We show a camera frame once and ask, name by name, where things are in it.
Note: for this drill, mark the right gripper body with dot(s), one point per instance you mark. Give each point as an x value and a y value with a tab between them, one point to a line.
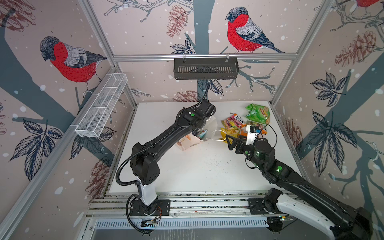
243	149

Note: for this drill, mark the yellow snack packet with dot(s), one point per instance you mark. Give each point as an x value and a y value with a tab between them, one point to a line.
231	132

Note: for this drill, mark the Fox's fruits candy packet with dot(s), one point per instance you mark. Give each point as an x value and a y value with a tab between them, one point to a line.
234	122

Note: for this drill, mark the green snack packet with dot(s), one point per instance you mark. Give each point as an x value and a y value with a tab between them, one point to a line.
258	113

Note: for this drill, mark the printed paper bag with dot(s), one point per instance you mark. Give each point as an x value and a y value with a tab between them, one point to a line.
210	132

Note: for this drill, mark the orange Fox's candy packet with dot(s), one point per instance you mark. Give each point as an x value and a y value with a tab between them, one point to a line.
243	135

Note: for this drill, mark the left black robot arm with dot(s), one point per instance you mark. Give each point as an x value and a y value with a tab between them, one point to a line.
144	164

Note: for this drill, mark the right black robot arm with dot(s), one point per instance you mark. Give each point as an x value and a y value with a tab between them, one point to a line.
302	200

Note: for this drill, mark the teal snack packet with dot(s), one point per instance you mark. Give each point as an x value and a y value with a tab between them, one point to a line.
201	134

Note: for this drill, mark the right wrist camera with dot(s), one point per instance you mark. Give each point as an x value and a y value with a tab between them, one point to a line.
251	138

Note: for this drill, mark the black wall basket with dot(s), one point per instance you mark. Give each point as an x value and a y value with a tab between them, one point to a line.
206	69

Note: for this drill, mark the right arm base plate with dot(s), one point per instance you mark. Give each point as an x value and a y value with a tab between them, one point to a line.
260	207

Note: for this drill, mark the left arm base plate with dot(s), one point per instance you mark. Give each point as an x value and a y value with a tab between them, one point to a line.
158	207

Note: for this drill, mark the white wire mesh basket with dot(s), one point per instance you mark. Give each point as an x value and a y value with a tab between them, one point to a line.
99	112

